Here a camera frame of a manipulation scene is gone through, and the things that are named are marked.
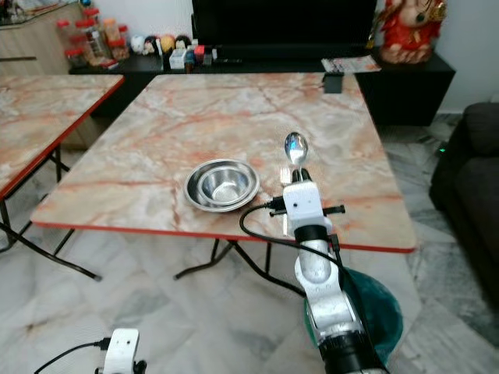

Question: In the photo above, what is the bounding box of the steel spoon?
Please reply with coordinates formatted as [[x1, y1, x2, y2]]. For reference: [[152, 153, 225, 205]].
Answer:
[[283, 131, 310, 174]]

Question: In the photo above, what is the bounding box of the steel fork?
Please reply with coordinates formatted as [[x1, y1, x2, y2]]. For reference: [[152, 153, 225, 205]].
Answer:
[[278, 167, 293, 235]]

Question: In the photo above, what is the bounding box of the steel bowl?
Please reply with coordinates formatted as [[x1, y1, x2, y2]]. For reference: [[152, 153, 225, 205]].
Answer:
[[183, 158, 262, 213]]

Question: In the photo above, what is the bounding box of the small black box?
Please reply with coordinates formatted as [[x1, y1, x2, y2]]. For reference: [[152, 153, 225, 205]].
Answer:
[[323, 72, 345, 94]]

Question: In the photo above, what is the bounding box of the marble folding table red edge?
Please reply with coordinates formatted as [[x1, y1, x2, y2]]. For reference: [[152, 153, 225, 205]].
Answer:
[[0, 74, 125, 280], [30, 72, 419, 298]]

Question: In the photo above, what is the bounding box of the printed magazine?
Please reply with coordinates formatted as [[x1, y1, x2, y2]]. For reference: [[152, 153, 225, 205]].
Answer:
[[320, 55, 382, 76]]

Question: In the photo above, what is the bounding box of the black tv console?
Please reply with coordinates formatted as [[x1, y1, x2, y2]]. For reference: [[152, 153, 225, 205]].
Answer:
[[69, 48, 457, 130]]

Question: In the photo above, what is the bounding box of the black television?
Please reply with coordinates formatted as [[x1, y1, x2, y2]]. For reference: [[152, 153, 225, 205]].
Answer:
[[191, 0, 380, 51]]

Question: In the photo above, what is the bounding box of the green round bin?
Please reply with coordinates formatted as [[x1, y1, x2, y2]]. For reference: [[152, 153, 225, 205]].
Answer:
[[303, 268, 405, 369]]

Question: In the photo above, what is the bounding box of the dark sofa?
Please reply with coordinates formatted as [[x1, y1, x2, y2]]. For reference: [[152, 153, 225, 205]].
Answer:
[[428, 101, 499, 267]]

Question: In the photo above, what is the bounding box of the red and gold statue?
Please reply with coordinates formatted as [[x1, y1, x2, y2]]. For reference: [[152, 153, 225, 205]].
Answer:
[[380, 0, 448, 65]]

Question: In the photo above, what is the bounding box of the yellow figurine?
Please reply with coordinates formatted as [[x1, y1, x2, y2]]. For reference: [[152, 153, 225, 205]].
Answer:
[[160, 34, 178, 55]]

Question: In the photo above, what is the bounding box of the wooden cabinet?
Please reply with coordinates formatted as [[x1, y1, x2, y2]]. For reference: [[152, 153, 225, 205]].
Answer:
[[0, 3, 88, 77]]

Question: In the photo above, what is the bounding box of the large red lid jar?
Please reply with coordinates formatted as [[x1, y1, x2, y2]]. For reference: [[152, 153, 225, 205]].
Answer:
[[76, 19, 111, 68]]

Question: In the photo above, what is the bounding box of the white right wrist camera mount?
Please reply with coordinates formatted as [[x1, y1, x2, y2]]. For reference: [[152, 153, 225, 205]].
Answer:
[[282, 181, 326, 230]]

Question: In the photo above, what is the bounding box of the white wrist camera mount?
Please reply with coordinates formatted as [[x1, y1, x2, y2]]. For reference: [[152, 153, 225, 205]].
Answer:
[[104, 327, 143, 374], [282, 181, 326, 230]]

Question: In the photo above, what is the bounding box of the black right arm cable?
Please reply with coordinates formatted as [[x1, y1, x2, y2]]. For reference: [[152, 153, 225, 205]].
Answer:
[[239, 199, 369, 328]]

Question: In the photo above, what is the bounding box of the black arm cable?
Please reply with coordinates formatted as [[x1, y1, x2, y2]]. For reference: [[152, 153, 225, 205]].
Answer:
[[34, 338, 111, 374], [239, 199, 369, 328]]

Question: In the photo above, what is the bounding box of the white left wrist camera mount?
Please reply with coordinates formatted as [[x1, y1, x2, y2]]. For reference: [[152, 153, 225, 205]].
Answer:
[[104, 327, 143, 374]]

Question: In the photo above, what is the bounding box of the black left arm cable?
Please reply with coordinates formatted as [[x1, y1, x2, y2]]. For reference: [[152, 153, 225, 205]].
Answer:
[[34, 338, 111, 374]]

